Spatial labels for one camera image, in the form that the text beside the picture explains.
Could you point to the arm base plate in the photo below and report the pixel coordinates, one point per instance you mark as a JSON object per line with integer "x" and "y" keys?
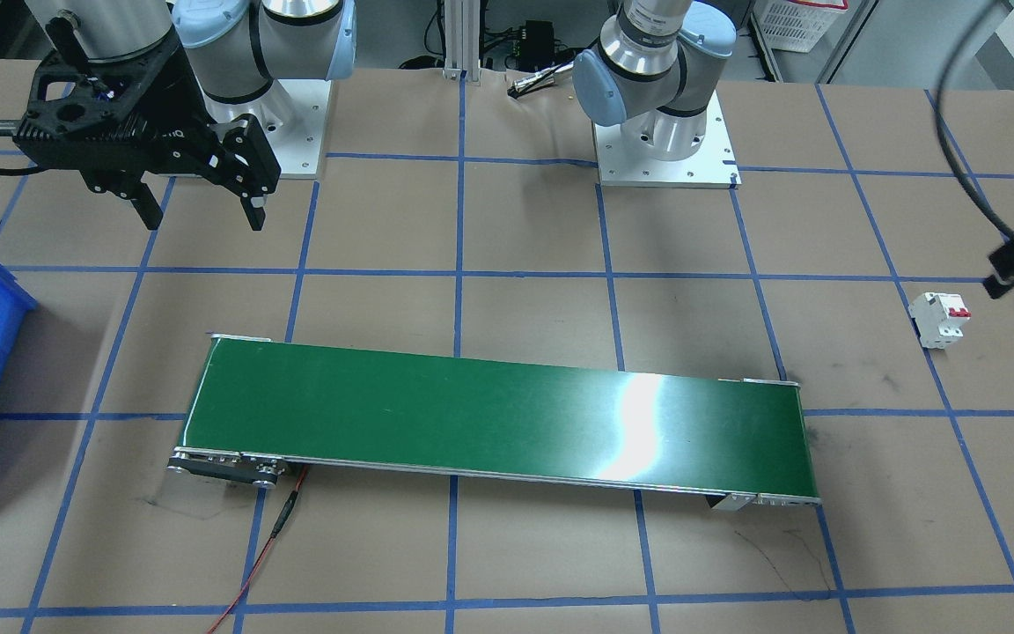
{"x": 294, "y": 115}
{"x": 665, "y": 167}

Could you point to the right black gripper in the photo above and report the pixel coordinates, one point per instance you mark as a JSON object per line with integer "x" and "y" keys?
{"x": 178, "y": 113}

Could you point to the aluminium frame post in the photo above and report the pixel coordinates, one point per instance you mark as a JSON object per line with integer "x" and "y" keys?
{"x": 463, "y": 40}

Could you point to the silver cable connector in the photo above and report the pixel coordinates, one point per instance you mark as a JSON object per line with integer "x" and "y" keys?
{"x": 540, "y": 80}

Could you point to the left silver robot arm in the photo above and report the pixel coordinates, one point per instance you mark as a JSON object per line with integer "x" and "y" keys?
{"x": 653, "y": 70}

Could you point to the black power box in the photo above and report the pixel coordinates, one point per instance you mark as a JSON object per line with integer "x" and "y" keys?
{"x": 534, "y": 46}

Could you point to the white circuit breaker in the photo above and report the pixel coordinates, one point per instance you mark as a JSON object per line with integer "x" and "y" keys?
{"x": 939, "y": 319}

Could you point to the green conveyor belt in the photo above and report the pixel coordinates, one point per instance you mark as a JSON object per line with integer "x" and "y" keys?
{"x": 260, "y": 405}

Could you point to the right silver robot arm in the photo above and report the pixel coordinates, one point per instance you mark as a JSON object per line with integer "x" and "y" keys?
{"x": 236, "y": 49}

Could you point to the white plastic basket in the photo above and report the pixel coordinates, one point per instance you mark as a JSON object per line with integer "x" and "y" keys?
{"x": 796, "y": 26}

